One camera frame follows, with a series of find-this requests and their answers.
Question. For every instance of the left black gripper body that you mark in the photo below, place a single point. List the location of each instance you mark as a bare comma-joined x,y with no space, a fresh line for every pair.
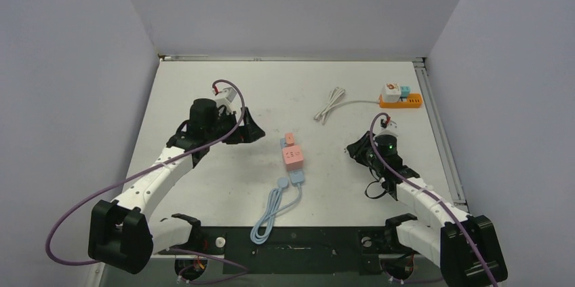
225,123

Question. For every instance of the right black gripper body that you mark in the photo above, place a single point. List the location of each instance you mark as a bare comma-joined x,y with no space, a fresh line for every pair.
365,155

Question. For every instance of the small pink plug adapter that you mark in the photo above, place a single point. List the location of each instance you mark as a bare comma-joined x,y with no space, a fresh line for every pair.
289,139

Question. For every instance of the pink blue power strip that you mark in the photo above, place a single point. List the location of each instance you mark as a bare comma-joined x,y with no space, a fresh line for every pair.
293,160

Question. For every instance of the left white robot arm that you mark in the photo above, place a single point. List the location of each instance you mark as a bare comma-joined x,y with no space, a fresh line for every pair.
122,233

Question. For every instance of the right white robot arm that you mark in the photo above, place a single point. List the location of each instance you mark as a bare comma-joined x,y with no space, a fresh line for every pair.
464,247

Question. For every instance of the teal plug adapter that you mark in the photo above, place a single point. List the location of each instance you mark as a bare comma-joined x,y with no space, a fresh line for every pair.
405,91

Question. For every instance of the white cube adapter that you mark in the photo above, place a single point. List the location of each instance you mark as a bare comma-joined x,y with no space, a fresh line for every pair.
391,93

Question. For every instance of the orange power strip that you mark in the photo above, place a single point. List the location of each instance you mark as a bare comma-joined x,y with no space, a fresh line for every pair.
412,101

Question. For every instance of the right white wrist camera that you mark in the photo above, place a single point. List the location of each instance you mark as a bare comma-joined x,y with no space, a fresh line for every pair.
388,127

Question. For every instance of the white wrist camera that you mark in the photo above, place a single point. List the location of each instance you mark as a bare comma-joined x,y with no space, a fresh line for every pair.
388,127
224,99

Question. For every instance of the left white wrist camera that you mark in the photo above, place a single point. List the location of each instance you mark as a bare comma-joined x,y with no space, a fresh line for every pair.
224,99

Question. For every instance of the aluminium frame rail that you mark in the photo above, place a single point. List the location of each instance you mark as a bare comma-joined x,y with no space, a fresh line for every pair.
447,159

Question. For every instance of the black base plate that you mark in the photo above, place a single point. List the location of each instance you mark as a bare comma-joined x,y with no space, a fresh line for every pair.
308,250

